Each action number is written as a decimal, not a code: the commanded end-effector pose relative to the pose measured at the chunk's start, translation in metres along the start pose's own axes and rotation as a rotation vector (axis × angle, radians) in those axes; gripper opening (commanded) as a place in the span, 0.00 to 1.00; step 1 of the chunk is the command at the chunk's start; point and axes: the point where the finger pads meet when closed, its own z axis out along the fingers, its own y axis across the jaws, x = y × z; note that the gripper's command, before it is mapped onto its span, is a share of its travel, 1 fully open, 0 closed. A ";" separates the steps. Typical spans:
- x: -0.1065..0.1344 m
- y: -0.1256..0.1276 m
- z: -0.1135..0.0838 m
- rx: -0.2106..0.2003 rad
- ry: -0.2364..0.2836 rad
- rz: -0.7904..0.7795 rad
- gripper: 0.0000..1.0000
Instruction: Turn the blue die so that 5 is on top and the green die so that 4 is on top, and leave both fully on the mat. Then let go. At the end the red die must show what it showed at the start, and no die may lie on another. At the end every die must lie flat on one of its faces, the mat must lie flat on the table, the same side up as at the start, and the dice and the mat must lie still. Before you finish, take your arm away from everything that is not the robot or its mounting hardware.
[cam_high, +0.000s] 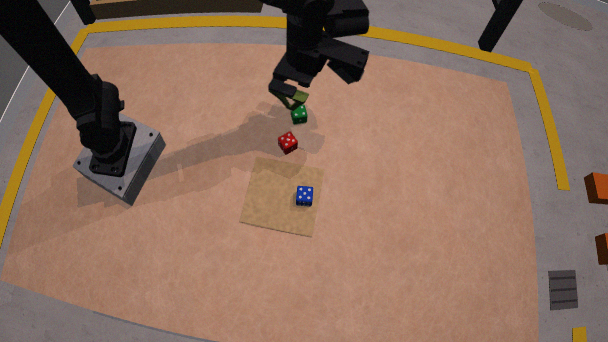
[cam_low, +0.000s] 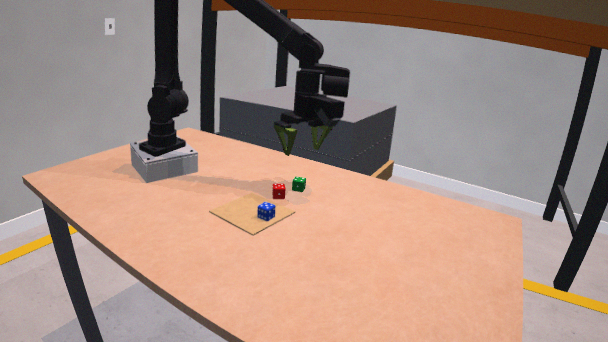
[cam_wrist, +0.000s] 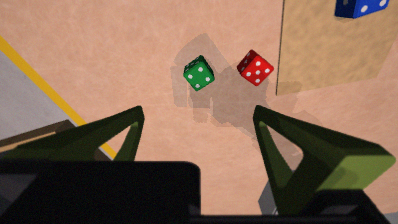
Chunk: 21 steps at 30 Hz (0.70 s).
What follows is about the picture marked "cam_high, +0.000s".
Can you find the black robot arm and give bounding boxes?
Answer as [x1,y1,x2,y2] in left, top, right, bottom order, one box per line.
[0,0,370,177]

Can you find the green die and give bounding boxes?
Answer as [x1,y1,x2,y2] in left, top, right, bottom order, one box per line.
[291,105,308,125]

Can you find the tan flat mat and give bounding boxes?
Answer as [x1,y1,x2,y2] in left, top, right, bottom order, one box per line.
[240,157,325,237]

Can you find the blue die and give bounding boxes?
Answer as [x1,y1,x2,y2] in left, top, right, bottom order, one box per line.
[296,186,313,206]

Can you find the red die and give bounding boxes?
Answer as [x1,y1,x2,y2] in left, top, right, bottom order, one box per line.
[278,132,298,155]

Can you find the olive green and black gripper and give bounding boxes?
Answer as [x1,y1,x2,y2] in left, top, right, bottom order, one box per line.
[268,36,322,111]

